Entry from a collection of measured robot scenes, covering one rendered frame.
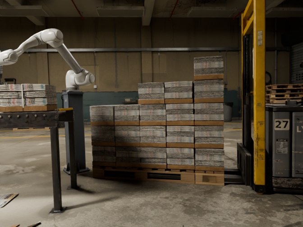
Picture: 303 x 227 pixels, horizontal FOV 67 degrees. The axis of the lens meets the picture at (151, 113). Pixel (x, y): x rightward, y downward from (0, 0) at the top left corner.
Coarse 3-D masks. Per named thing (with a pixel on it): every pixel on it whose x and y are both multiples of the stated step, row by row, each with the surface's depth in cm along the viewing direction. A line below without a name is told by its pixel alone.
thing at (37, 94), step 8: (32, 88) 188; (40, 88) 189; (48, 88) 198; (32, 96) 189; (40, 96) 189; (48, 96) 195; (56, 96) 217; (32, 104) 189; (40, 104) 190; (48, 104) 195; (56, 104) 218
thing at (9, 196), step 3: (0, 195) 214; (3, 195) 214; (6, 195) 213; (9, 195) 213; (12, 195) 213; (15, 195) 213; (0, 198) 208; (3, 198) 208; (6, 198) 207; (9, 198) 207; (12, 198) 207; (0, 201) 201; (3, 201) 201; (6, 201) 201; (0, 204) 195; (3, 204) 195
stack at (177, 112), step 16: (96, 112) 256; (112, 112) 251; (128, 112) 248; (144, 112) 244; (160, 112) 240; (176, 112) 236; (192, 112) 232; (96, 128) 257; (112, 128) 253; (128, 128) 248; (144, 128) 244; (160, 128) 240; (176, 128) 236; (192, 128) 233; (96, 160) 260; (112, 160) 255; (128, 160) 250; (144, 160) 247; (160, 160) 242; (176, 160) 238; (192, 160) 234; (96, 176) 260; (144, 176) 247; (192, 176) 235
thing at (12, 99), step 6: (12, 84) 187; (0, 90) 186; (6, 90) 186; (12, 90) 188; (0, 96) 186; (6, 96) 187; (12, 96) 187; (18, 96) 188; (0, 102) 187; (6, 102) 187; (12, 102) 188; (18, 102) 188
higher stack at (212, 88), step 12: (204, 60) 226; (216, 60) 224; (204, 72) 227; (216, 72) 224; (204, 84) 227; (216, 84) 224; (204, 96) 228; (216, 96) 225; (204, 108) 229; (216, 108) 226; (204, 120) 229; (216, 120) 226; (204, 132) 229; (216, 132) 227; (204, 156) 231; (216, 156) 229; (204, 180) 232; (216, 180) 230
